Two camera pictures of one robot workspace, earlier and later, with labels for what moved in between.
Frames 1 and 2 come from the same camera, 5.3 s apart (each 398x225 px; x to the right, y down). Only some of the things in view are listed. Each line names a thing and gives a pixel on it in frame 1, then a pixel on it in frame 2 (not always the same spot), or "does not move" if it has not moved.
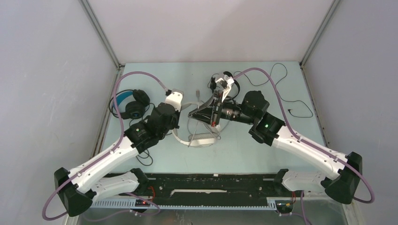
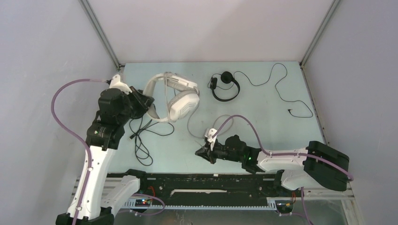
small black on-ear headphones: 213,83 does not move
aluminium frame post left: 101,33 does not move
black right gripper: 208,113 → 205,153
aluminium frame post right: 332,8 does not move
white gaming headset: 201,140 → 184,97
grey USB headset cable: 198,96 → 207,132
